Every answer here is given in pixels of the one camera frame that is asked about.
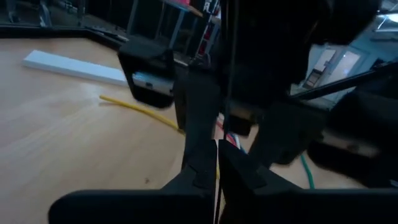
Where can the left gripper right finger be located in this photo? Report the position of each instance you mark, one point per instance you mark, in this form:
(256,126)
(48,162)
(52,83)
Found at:
(264,205)

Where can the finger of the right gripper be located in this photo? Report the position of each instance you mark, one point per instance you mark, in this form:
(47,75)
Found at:
(199,102)
(289,133)

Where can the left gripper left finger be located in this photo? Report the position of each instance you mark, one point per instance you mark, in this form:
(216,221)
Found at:
(186,205)

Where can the wooden table with grey legs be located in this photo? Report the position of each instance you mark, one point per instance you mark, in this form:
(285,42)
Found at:
(178,28)

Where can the flat white raceway cover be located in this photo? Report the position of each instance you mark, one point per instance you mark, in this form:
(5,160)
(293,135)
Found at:
(74,67)

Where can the black table frame rail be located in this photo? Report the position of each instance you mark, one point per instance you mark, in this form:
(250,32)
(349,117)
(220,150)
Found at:
(46,31)

